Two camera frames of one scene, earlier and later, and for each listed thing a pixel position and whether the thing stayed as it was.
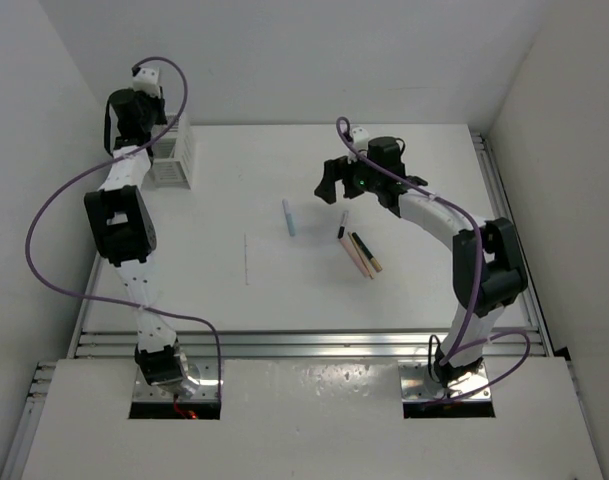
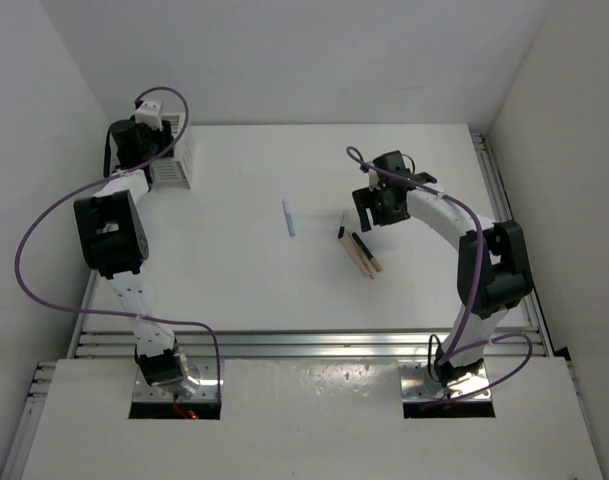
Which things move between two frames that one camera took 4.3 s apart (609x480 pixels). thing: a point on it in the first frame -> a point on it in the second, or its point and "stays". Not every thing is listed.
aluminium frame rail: [534, 342] stays
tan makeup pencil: [362, 256] stays
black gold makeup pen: [372, 259] stays
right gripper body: [372, 178] -> [376, 201]
